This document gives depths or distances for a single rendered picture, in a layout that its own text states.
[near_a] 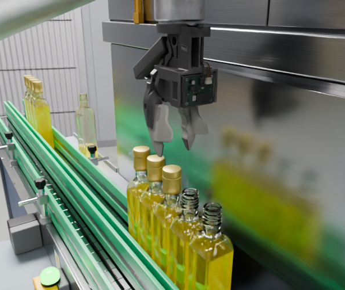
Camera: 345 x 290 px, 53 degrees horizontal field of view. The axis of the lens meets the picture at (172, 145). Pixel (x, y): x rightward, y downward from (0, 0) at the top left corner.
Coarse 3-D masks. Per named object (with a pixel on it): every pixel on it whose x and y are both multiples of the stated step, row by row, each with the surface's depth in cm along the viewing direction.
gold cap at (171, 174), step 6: (162, 168) 62; (168, 168) 62; (174, 168) 62; (180, 168) 62; (162, 174) 62; (168, 174) 61; (174, 174) 61; (180, 174) 62; (162, 180) 63; (168, 180) 61; (174, 180) 61; (180, 180) 62; (162, 186) 63; (168, 186) 62; (174, 186) 62; (180, 186) 63; (168, 192) 62; (174, 192) 62
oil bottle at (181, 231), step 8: (176, 216) 61; (200, 216) 61; (176, 224) 60; (184, 224) 58; (192, 224) 58; (200, 224) 59; (176, 232) 59; (184, 232) 58; (192, 232) 58; (176, 240) 60; (184, 240) 58; (176, 248) 60; (184, 248) 58; (176, 256) 61; (184, 256) 59; (176, 264) 62; (184, 264) 59; (176, 272) 62; (184, 272) 60; (176, 280) 63; (184, 280) 61; (184, 288) 61
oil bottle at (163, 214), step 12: (180, 204) 64; (156, 216) 65; (168, 216) 62; (156, 228) 66; (168, 228) 62; (156, 240) 67; (168, 240) 63; (156, 252) 68; (168, 252) 64; (168, 264) 65; (168, 276) 66
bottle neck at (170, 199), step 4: (164, 196) 64; (168, 196) 63; (172, 196) 62; (176, 196) 63; (164, 200) 64; (168, 200) 63; (172, 200) 63; (176, 200) 63; (168, 204) 63; (172, 204) 63; (176, 204) 63
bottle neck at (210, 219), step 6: (204, 204) 54; (210, 204) 55; (216, 204) 55; (204, 210) 53; (210, 210) 53; (216, 210) 53; (204, 216) 54; (210, 216) 53; (216, 216) 53; (204, 222) 54; (210, 222) 53; (216, 222) 53; (204, 228) 54; (210, 228) 54; (216, 228) 54; (204, 234) 55; (210, 234) 54; (216, 234) 54
